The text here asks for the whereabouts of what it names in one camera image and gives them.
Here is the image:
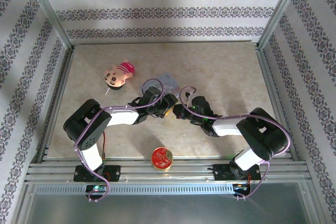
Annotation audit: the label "blue cartoon tin box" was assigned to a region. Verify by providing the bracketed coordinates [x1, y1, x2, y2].
[141, 73, 181, 96]

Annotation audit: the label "round red gold tin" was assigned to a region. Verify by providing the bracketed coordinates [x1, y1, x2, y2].
[150, 146, 174, 172]

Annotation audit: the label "peach plush doll pink hat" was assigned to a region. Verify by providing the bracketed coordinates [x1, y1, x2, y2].
[103, 58, 136, 91]

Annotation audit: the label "aluminium front rails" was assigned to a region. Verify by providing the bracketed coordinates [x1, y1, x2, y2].
[25, 155, 310, 184]

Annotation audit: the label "grey metal sheet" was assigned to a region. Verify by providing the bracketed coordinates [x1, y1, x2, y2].
[13, 182, 325, 224]

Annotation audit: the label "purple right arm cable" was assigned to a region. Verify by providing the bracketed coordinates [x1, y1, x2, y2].
[178, 87, 291, 201]

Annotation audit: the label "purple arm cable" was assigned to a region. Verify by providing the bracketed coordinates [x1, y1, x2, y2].
[178, 87, 291, 201]
[73, 78, 165, 203]

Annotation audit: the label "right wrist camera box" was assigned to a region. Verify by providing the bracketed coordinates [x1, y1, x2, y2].
[183, 90, 194, 108]

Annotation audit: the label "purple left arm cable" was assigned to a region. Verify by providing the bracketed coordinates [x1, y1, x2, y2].
[73, 78, 165, 203]

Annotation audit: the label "thin black cable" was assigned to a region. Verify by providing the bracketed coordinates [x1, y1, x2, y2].
[207, 165, 232, 175]

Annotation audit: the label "thin red wire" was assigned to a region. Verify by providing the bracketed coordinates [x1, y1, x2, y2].
[101, 132, 108, 160]

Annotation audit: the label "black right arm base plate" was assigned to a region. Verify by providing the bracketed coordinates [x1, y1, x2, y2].
[214, 164, 261, 182]

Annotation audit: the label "aluminium right side rail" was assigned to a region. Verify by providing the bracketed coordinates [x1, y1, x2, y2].
[256, 47, 300, 162]

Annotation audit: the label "aluminium rail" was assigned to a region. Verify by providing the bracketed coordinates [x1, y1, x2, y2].
[36, 47, 77, 163]
[256, 47, 300, 162]

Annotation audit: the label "slotted grey cable duct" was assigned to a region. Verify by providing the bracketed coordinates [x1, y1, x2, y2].
[35, 184, 235, 195]

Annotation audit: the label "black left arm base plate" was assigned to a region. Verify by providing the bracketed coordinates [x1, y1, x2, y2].
[73, 165, 121, 183]

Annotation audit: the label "aluminium left side rail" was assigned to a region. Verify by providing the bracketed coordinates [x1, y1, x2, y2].
[36, 47, 77, 163]

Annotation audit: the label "aluminium right frame post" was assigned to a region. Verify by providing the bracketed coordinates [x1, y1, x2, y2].
[257, 0, 309, 49]

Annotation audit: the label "aluminium frame post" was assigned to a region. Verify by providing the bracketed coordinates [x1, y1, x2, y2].
[20, 0, 75, 50]
[257, 0, 309, 49]

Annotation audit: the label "aluminium left frame post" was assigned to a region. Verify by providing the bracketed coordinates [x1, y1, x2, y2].
[20, 0, 75, 50]

